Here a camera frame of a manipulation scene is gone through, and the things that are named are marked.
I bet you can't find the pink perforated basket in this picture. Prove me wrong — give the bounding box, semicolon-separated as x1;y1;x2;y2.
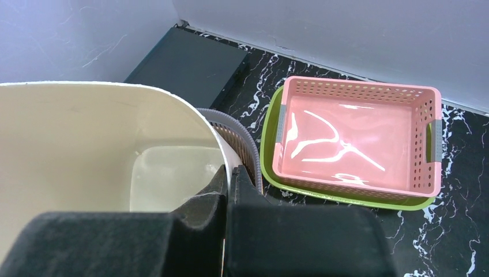
272;76;442;201

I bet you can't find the orange slatted waste bin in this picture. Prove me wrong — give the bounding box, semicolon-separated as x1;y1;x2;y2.
197;108;263;194

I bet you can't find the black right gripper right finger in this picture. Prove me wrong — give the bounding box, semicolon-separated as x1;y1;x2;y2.
224;166;397;276

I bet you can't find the dark grey flat box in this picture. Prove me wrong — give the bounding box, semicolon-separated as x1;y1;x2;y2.
125;27;249;108

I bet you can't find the cream bin liner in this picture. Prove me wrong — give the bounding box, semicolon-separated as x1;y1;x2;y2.
1;81;244;259

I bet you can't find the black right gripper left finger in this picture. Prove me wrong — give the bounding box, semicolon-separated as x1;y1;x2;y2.
1;167;227;276

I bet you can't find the green plastic tray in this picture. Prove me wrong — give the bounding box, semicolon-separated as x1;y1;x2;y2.
259;85;437;212

